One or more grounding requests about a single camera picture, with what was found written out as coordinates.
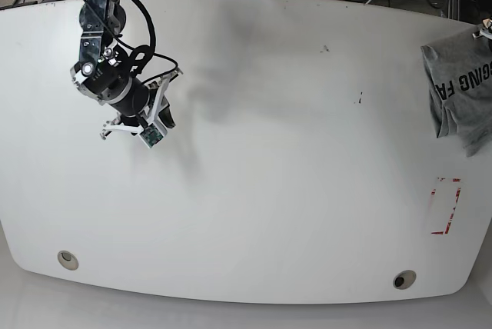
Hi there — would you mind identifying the red tape rectangle marking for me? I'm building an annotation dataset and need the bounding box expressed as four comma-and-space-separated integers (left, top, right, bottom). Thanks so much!
424, 178, 462, 235

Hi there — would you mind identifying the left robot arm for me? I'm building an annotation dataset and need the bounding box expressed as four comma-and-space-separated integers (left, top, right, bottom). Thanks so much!
472, 18, 492, 40

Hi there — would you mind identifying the table grommet hole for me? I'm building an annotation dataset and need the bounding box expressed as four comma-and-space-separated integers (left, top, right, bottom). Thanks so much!
393, 270, 417, 290
57, 251, 79, 271

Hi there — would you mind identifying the right table grommet hole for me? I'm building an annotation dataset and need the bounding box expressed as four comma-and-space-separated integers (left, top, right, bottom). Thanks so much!
393, 270, 417, 290

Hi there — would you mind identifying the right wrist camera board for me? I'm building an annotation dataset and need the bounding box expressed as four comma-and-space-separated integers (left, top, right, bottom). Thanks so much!
138, 123, 168, 148

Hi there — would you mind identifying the grey t-shirt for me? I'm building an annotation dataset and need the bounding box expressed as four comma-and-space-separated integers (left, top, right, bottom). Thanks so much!
421, 26, 491, 157

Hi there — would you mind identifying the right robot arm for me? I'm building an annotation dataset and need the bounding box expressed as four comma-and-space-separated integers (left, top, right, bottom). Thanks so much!
71, 0, 181, 148

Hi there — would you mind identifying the left table grommet hole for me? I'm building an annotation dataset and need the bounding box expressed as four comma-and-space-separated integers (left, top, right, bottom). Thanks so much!
57, 251, 79, 271

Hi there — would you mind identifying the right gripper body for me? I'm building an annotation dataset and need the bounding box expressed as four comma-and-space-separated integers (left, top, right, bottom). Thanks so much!
98, 68, 182, 140

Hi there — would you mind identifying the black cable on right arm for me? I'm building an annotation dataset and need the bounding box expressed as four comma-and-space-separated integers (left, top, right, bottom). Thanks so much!
53, 0, 181, 88

